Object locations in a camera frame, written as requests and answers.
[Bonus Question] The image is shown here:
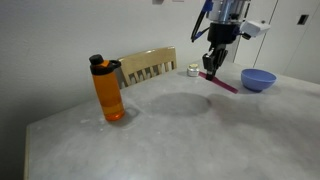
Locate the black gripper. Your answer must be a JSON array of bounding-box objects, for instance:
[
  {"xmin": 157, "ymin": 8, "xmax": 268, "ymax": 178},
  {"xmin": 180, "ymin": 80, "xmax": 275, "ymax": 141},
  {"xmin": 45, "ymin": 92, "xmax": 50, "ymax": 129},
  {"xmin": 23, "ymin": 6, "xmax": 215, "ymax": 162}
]
[{"xmin": 202, "ymin": 23, "xmax": 239, "ymax": 81}]

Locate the pink plastic bowl lid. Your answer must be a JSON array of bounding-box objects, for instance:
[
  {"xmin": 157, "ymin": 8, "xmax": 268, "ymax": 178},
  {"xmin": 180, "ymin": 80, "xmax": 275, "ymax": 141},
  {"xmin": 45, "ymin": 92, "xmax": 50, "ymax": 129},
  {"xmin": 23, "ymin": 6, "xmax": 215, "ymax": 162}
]
[{"xmin": 199, "ymin": 71, "xmax": 238, "ymax": 94}]

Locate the small silver tin gold lid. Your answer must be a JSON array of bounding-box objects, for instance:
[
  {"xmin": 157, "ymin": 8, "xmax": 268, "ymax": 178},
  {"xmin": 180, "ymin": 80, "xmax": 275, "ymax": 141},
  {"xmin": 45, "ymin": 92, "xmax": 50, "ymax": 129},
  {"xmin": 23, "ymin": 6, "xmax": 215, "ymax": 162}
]
[{"xmin": 187, "ymin": 64, "xmax": 200, "ymax": 77}]

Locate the blue plastic bowl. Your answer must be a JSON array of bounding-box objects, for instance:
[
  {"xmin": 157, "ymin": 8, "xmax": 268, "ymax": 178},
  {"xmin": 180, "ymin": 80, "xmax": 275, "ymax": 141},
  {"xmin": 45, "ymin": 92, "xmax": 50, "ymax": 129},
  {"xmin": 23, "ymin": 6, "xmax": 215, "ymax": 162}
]
[{"xmin": 241, "ymin": 69, "xmax": 277, "ymax": 92}]

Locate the tan wooden chair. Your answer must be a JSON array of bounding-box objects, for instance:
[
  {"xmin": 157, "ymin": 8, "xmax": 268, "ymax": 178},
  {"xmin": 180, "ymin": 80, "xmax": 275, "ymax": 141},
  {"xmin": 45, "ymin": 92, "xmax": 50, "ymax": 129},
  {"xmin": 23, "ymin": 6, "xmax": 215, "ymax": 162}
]
[{"xmin": 119, "ymin": 46, "xmax": 177, "ymax": 87}]

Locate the orange water bottle black cap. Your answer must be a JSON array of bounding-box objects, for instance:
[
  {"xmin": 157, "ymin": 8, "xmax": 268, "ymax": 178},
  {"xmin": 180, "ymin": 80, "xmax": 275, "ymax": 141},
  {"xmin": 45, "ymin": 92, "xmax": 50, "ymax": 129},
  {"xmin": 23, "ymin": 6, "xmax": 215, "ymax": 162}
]
[{"xmin": 89, "ymin": 54, "xmax": 125, "ymax": 121}]

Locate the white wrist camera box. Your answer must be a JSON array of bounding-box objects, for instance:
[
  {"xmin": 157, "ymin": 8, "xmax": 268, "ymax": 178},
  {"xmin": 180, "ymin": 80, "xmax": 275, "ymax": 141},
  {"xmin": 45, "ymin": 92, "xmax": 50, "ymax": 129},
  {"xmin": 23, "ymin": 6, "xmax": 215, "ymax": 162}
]
[{"xmin": 240, "ymin": 21, "xmax": 271, "ymax": 37}]

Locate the white cabinet with black handle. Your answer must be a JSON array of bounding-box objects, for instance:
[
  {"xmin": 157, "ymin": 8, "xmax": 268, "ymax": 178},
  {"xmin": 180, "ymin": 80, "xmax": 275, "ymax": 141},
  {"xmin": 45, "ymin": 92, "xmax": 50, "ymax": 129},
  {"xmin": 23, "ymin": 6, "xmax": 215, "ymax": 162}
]
[{"xmin": 234, "ymin": 0, "xmax": 320, "ymax": 83}]

